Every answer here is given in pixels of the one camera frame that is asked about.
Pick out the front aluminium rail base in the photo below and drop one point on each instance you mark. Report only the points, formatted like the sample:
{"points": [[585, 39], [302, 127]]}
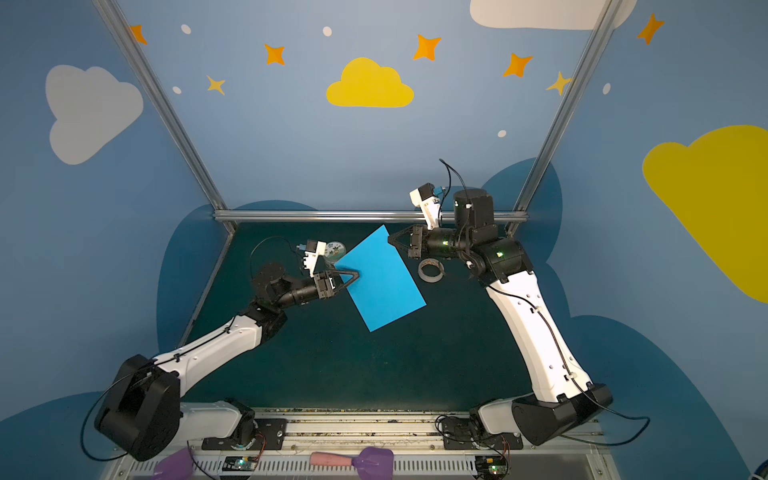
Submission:
{"points": [[417, 447]]}

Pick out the right green circuit board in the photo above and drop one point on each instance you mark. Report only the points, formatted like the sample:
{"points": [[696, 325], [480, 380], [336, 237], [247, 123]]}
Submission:
{"points": [[490, 467]]}

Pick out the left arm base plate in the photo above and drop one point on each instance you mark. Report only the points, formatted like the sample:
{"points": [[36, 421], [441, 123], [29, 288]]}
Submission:
{"points": [[252, 435]]}

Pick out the aluminium left corner post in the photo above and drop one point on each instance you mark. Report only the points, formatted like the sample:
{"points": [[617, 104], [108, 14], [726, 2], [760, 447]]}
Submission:
{"points": [[115, 21]]}

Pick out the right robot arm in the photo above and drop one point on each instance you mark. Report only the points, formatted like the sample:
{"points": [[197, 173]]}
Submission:
{"points": [[563, 395]]}

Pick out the left green circuit board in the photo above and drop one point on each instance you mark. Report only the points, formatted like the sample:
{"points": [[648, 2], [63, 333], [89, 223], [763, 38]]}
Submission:
{"points": [[240, 464]]}

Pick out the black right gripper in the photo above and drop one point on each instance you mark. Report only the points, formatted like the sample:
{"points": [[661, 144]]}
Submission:
{"points": [[416, 242]]}

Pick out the aluminium right corner post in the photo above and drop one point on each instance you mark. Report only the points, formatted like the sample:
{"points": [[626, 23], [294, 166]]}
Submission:
{"points": [[585, 68]]}

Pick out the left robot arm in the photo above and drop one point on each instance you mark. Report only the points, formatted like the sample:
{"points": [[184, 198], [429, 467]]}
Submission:
{"points": [[143, 411]]}

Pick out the purple scoop left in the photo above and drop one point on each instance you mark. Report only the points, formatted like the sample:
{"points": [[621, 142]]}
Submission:
{"points": [[178, 466]]}

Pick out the purple shovel pink handle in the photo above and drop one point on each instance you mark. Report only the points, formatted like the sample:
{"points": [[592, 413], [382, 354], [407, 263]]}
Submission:
{"points": [[371, 463]]}

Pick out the green circuit board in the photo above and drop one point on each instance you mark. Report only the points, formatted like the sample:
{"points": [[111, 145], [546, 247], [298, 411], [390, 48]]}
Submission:
{"points": [[240, 464], [490, 467]]}

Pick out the small patterned jar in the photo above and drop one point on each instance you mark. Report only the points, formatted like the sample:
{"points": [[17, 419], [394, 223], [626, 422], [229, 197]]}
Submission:
{"points": [[334, 250]]}

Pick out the cyan paper sheet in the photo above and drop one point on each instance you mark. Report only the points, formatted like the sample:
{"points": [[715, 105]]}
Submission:
{"points": [[385, 290]]}

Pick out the aluminium corner post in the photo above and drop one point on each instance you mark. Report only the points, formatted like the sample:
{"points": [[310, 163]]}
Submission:
{"points": [[115, 21], [585, 68]]}

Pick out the aluminium back frame rail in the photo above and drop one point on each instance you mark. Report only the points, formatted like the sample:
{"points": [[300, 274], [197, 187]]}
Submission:
{"points": [[260, 216]]}

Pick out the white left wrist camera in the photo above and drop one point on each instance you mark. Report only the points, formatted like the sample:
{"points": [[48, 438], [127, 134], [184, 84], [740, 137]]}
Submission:
{"points": [[314, 249]]}

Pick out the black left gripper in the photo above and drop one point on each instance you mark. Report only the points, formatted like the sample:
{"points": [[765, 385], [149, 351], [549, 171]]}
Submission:
{"points": [[324, 285]]}

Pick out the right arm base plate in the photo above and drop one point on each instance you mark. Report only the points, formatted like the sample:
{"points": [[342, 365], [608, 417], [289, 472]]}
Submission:
{"points": [[459, 433]]}

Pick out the white double-sided tape roll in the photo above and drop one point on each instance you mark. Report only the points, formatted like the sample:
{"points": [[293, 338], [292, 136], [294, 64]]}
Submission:
{"points": [[431, 270]]}

